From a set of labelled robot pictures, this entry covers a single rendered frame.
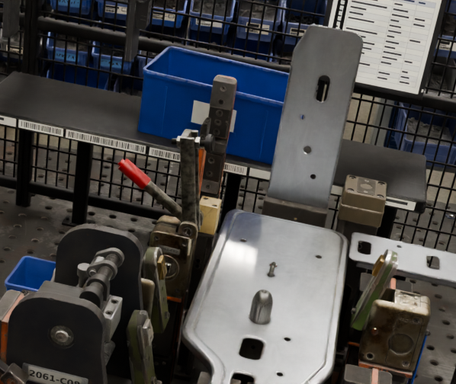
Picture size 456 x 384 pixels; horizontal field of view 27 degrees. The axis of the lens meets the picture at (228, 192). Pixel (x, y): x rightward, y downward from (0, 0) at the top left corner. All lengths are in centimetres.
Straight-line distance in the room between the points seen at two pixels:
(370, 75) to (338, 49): 32
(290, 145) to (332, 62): 17
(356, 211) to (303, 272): 22
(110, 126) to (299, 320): 65
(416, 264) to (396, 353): 22
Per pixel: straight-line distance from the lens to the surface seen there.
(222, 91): 173
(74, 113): 194
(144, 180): 150
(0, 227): 218
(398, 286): 164
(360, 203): 173
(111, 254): 119
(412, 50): 195
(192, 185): 147
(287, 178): 176
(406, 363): 152
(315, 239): 167
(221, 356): 135
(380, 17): 193
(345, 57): 166
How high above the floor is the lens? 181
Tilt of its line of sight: 27 degrees down
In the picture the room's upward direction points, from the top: 9 degrees clockwise
